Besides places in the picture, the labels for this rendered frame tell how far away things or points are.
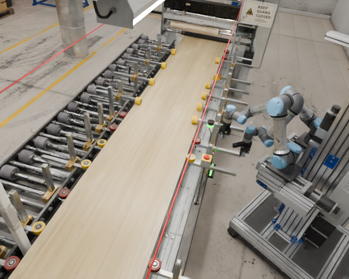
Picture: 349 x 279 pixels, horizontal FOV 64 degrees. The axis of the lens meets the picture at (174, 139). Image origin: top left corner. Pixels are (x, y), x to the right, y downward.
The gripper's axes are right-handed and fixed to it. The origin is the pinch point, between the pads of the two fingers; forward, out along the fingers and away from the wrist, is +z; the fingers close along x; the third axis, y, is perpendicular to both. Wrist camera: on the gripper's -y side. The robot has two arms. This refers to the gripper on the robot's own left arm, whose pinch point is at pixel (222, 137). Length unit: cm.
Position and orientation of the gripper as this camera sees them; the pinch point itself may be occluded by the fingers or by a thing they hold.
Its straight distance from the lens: 257.2
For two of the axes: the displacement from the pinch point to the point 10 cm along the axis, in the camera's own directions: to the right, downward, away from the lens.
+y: 0.8, 6.5, -7.5
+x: 9.9, 0.1, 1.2
